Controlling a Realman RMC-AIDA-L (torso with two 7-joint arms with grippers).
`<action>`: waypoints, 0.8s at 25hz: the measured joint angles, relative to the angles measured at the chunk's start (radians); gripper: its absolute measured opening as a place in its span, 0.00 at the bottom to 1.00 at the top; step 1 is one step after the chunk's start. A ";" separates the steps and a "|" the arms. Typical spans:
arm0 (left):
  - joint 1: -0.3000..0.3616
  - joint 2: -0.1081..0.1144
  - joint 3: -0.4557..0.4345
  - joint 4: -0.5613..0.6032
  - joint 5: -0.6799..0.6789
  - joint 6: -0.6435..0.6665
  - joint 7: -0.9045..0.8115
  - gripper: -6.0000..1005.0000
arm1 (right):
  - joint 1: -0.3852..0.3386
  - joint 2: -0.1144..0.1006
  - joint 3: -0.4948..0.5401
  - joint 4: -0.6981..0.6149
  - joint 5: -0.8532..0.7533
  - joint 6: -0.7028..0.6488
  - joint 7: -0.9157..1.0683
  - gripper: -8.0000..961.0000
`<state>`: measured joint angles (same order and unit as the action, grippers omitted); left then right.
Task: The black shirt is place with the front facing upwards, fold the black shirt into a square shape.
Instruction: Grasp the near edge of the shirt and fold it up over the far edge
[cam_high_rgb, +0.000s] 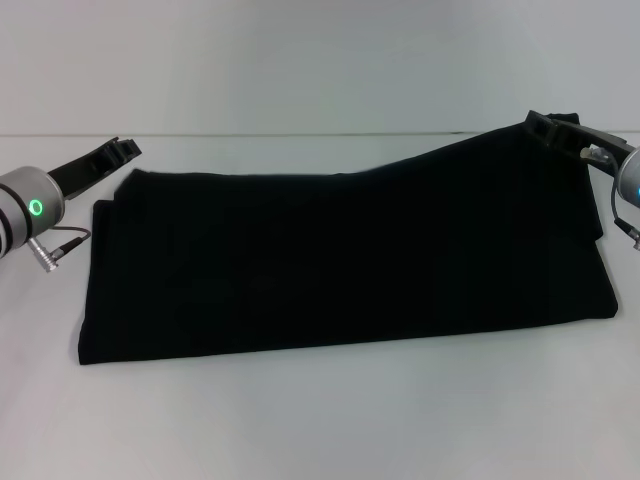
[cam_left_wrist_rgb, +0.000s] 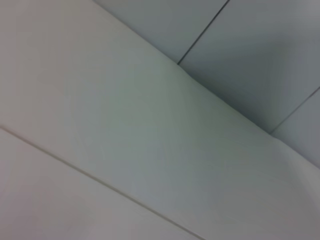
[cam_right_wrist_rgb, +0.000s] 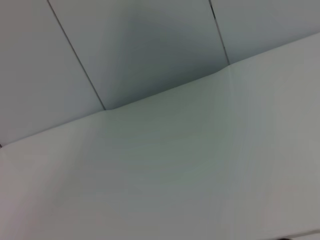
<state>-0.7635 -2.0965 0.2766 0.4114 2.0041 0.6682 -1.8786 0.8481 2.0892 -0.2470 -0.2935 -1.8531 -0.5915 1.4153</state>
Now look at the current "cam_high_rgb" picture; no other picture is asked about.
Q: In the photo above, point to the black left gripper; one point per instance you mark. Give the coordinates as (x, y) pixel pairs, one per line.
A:
(80, 172)

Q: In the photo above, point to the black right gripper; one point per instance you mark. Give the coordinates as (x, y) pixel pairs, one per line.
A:
(575, 140)

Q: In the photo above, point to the black shirt with FREE print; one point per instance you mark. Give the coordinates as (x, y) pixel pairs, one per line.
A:
(325, 250)

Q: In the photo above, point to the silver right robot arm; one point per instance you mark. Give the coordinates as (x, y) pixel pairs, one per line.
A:
(631, 175)

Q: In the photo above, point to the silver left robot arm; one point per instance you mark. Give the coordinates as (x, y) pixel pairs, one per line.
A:
(25, 205)

